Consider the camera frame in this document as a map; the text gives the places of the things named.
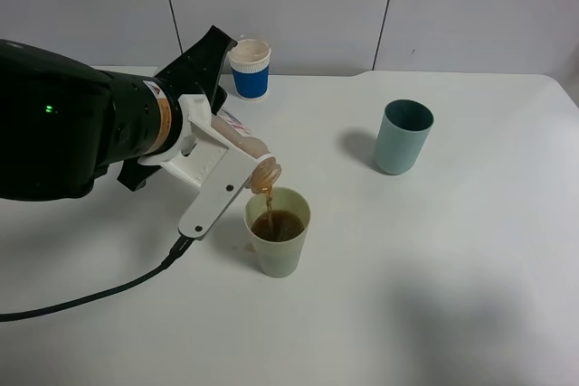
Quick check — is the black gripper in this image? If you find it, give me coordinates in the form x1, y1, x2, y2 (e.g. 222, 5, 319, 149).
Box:
97, 25, 238, 191

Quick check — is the clear bottle with pink label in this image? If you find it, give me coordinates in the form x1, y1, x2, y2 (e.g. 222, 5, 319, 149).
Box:
211, 108, 281, 197

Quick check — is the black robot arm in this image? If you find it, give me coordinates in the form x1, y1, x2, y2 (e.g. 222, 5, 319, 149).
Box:
1, 26, 237, 202

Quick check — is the blue sleeved paper cup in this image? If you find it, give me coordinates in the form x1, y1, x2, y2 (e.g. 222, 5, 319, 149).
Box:
228, 39, 271, 100

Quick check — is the pale green plastic cup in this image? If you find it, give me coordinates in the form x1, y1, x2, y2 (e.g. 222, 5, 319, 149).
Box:
244, 187, 311, 278

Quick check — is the teal plastic cup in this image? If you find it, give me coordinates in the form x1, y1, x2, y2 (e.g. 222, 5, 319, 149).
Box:
374, 99, 434, 175

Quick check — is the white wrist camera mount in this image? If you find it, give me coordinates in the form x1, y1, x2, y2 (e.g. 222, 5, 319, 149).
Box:
138, 94, 261, 240

